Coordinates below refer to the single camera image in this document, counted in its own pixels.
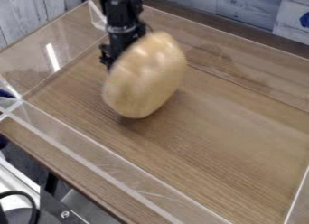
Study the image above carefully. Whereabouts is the brown wooden bowl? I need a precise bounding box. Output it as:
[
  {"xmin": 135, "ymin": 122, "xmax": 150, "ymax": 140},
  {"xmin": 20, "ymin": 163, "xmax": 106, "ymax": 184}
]
[{"xmin": 103, "ymin": 32, "xmax": 188, "ymax": 118}]

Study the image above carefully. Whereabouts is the metal plate with screw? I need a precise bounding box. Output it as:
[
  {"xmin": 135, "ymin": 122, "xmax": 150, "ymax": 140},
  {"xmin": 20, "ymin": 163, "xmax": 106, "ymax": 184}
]
[{"xmin": 39, "ymin": 191, "xmax": 90, "ymax": 224}]

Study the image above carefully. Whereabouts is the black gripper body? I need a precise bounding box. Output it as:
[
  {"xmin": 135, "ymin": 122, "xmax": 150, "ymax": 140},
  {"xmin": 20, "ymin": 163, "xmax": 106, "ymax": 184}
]
[{"xmin": 99, "ymin": 23, "xmax": 146, "ymax": 69}]

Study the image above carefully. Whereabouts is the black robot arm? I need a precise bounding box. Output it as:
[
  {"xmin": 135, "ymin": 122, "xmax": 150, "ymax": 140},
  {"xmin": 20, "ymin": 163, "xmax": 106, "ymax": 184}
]
[{"xmin": 99, "ymin": 0, "xmax": 146, "ymax": 69}]

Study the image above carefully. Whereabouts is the black table leg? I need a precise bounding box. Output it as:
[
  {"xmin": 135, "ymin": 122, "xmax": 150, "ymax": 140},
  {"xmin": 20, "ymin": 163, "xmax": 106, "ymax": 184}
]
[{"xmin": 44, "ymin": 173, "xmax": 59, "ymax": 195}]

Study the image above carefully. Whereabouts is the black cable loop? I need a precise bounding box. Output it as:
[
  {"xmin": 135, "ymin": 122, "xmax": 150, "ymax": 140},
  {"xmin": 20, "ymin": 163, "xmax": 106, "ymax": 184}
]
[{"xmin": 0, "ymin": 190, "xmax": 42, "ymax": 224}]

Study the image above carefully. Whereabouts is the clear acrylic corner bracket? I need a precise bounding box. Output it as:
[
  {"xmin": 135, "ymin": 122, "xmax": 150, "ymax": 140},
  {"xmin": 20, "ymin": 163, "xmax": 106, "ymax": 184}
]
[{"xmin": 87, "ymin": 0, "xmax": 106, "ymax": 32}]

